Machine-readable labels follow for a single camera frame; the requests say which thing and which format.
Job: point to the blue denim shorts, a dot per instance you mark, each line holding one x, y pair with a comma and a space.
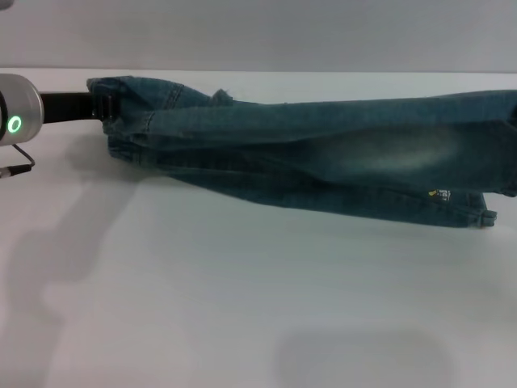
303, 153

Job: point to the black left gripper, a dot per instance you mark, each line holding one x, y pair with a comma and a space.
66, 106

